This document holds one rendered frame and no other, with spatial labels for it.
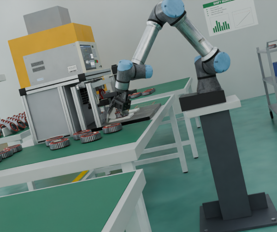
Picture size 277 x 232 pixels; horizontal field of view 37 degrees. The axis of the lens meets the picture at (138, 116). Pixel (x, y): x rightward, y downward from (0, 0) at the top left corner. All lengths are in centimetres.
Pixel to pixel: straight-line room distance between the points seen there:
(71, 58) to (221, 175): 119
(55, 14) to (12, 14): 220
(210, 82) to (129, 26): 566
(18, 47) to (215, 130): 468
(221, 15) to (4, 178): 651
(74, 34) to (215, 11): 286
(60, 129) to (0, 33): 646
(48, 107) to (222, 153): 111
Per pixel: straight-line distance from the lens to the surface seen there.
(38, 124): 266
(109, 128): 230
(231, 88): 799
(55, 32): 650
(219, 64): 239
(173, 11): 230
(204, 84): 252
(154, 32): 240
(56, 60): 271
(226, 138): 255
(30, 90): 264
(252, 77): 800
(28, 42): 666
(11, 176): 192
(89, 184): 133
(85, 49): 275
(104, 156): 175
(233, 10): 799
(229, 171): 260
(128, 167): 178
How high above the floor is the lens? 107
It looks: 7 degrees down
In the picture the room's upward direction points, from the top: 14 degrees counter-clockwise
